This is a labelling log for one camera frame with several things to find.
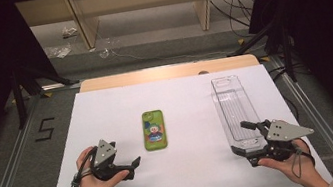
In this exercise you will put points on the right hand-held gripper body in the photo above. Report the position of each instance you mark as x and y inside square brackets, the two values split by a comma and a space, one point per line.
[282, 131]

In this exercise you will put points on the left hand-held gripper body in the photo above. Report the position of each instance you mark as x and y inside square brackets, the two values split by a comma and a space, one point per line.
[104, 152]

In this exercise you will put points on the clear plastic tray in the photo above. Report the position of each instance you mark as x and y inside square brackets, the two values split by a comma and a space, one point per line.
[234, 109]

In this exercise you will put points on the green toy package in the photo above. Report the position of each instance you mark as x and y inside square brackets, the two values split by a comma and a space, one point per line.
[153, 130]

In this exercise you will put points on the person's right hand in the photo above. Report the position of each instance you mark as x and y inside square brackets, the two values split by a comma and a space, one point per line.
[296, 167]

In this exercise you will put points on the white paper mat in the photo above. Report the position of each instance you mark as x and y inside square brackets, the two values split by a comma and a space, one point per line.
[168, 181]

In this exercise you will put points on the black metal stand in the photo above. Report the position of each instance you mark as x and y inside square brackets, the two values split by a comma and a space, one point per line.
[19, 100]
[288, 54]

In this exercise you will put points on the tiny clear plastic scrap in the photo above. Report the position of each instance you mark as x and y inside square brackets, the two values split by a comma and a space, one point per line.
[104, 53]

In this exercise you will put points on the large crumpled plastic scrap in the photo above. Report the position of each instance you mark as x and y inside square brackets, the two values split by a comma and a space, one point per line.
[60, 51]

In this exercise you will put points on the small crumpled plastic scrap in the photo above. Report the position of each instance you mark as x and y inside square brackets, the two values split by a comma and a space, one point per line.
[69, 31]

